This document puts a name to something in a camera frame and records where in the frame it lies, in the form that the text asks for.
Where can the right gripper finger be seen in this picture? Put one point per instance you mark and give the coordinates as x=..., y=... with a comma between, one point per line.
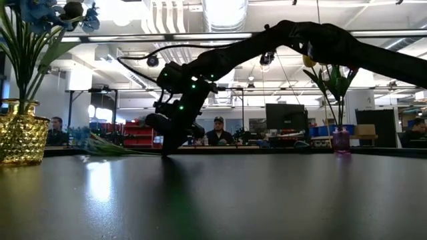
x=177, y=143
x=168, y=145

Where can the blue artificial flower bunch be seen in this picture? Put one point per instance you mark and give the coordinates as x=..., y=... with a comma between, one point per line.
x=23, y=66
x=103, y=146

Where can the yellow artificial tulip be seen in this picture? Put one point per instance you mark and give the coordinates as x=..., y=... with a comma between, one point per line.
x=308, y=63
x=324, y=80

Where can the red artificial tulip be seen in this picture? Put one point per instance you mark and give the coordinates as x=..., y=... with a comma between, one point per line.
x=340, y=86
x=352, y=75

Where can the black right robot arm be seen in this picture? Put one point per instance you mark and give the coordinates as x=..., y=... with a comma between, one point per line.
x=333, y=43

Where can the amber textured glass vase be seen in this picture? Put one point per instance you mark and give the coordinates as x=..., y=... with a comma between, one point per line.
x=23, y=140

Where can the purple glass vase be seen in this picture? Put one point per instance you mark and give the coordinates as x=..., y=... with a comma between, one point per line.
x=341, y=141

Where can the red storage shelf bins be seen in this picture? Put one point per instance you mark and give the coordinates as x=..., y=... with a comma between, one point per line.
x=138, y=133

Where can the person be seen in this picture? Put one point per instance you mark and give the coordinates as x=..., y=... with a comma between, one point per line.
x=56, y=135
x=218, y=136
x=415, y=135

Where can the black overhead light bar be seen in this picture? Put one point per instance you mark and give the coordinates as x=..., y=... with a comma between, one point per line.
x=217, y=35

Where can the black computer monitor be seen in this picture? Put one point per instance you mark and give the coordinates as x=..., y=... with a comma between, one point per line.
x=285, y=116

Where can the blue storage bins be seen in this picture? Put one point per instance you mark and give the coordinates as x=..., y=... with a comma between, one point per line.
x=318, y=130

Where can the thin metal rod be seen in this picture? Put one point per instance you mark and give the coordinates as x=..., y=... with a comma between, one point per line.
x=318, y=13

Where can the brown cardboard box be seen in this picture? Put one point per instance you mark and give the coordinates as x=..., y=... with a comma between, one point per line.
x=365, y=130

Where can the black cabinet panel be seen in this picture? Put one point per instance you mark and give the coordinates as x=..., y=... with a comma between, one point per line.
x=380, y=123

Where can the black hanging camera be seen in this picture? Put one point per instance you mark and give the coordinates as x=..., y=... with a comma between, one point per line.
x=267, y=59
x=152, y=61

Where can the black background frame stand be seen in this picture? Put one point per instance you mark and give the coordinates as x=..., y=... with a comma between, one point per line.
x=115, y=100

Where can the silver ventilation duct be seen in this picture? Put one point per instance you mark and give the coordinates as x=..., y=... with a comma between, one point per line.
x=225, y=13

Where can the black aluminium table frame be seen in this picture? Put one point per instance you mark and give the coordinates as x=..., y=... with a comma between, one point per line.
x=383, y=151

